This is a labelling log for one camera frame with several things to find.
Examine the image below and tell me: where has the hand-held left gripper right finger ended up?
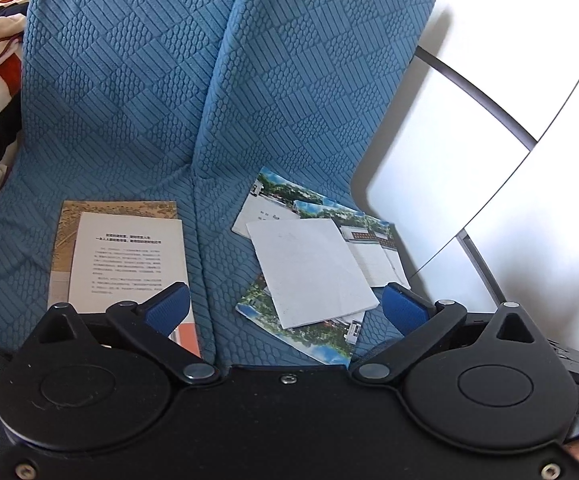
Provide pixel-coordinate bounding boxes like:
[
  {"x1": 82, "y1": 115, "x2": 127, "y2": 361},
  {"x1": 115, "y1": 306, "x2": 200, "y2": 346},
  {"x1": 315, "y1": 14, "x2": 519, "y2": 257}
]
[{"x1": 349, "y1": 282, "x2": 545, "y2": 386}]

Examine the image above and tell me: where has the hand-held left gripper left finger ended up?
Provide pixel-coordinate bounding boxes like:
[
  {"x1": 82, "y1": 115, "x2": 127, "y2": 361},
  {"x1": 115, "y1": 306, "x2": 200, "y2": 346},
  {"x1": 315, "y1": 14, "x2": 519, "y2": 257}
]
[{"x1": 33, "y1": 282, "x2": 221, "y2": 387}]

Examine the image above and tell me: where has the tan gold cover book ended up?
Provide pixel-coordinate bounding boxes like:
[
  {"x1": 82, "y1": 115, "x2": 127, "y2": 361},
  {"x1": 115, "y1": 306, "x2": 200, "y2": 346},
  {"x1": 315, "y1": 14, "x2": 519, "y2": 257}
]
[{"x1": 48, "y1": 200, "x2": 177, "y2": 311}]

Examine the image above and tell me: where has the dark metal tube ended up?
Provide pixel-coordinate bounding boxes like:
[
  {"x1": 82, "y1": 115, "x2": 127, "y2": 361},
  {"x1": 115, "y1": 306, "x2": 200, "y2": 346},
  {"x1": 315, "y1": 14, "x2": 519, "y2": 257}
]
[
  {"x1": 413, "y1": 45, "x2": 540, "y2": 150},
  {"x1": 455, "y1": 229, "x2": 503, "y2": 308}
]

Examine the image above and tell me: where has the white furniture panel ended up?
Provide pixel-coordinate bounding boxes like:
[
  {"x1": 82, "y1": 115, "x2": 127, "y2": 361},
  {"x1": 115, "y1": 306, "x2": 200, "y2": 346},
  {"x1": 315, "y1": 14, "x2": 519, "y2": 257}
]
[{"x1": 352, "y1": 0, "x2": 579, "y2": 361}]

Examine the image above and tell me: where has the blue textured sofa cover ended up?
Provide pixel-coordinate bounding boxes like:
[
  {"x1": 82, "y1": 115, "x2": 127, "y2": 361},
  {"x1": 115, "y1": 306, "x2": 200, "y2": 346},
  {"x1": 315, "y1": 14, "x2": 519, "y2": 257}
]
[{"x1": 0, "y1": 0, "x2": 437, "y2": 366}]

